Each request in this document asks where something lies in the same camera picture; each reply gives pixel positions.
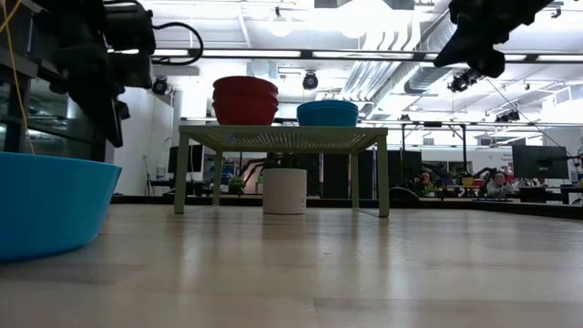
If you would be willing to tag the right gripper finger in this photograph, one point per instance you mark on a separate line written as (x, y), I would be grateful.
(453, 57)

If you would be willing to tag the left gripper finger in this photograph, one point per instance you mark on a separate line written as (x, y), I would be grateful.
(114, 123)

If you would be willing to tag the blue plastic mini bowl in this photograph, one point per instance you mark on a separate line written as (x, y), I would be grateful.
(50, 205)
(328, 104)
(328, 118)

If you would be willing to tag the red bowl floral inside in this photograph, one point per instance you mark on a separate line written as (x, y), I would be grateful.
(245, 83)
(245, 96)
(245, 116)

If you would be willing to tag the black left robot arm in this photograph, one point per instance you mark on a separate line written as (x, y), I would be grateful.
(82, 27)

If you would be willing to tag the black ceiling spotlight cluster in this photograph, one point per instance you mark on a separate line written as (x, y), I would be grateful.
(462, 82)

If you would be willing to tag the black metal stand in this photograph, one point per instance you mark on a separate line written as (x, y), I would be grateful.
(432, 123)

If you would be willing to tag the black computer monitor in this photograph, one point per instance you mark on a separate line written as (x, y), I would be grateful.
(539, 161)
(196, 159)

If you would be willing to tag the person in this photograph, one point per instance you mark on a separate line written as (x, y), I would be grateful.
(498, 184)
(425, 177)

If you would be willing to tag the small yellow pot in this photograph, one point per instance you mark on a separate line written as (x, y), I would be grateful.
(467, 181)

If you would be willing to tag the small green potted plant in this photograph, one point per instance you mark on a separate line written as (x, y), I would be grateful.
(430, 189)
(236, 184)

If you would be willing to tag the overhead LED light bar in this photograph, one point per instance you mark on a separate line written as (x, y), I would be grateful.
(250, 53)

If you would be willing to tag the black desk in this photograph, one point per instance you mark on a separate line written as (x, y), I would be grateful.
(533, 193)

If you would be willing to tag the green perforated metal rack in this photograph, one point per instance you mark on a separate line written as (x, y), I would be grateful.
(273, 129)

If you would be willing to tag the white cylindrical plant pot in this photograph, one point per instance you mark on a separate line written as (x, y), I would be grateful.
(284, 191)

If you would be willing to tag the black aluminium table frame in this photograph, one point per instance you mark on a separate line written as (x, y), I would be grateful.
(328, 202)

